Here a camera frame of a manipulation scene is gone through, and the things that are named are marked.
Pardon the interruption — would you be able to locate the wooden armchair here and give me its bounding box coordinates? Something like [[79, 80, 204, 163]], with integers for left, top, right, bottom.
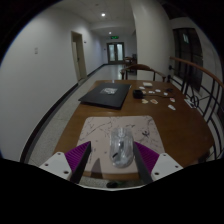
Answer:
[[119, 63, 167, 83]]

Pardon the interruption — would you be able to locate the black closed laptop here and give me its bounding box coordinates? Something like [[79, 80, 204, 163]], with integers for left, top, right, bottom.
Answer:
[[78, 82, 132, 110]]

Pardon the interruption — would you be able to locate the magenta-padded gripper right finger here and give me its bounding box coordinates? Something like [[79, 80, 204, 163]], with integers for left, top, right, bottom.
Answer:
[[132, 141, 184, 185]]

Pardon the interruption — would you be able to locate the transparent computer mouse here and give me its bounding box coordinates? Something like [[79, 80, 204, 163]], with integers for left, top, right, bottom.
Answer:
[[109, 126, 135, 168]]

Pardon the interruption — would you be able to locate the glass double door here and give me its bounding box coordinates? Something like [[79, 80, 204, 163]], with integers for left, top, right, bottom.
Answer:
[[106, 41, 126, 65]]

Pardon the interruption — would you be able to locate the small black box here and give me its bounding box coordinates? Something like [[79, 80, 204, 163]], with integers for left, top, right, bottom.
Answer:
[[132, 89, 144, 99]]

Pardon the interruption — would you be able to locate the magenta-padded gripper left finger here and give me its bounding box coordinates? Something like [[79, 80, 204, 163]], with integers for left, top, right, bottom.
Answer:
[[39, 141, 92, 185]]

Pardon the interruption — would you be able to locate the white side door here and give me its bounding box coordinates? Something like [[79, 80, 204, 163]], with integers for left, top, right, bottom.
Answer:
[[71, 31, 88, 81]]

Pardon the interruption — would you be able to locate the dark window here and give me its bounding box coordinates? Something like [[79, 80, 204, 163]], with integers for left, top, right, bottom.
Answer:
[[172, 27, 204, 91]]

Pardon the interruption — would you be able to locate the white marble-print mouse pad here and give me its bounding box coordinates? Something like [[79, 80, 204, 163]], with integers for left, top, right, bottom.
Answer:
[[76, 115, 166, 175]]

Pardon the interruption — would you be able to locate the black railing with wooden handrail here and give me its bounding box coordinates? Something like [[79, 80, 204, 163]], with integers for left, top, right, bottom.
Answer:
[[166, 56, 224, 158]]

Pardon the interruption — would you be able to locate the wooden chair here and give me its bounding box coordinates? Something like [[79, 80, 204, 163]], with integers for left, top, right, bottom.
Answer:
[[123, 56, 138, 68]]

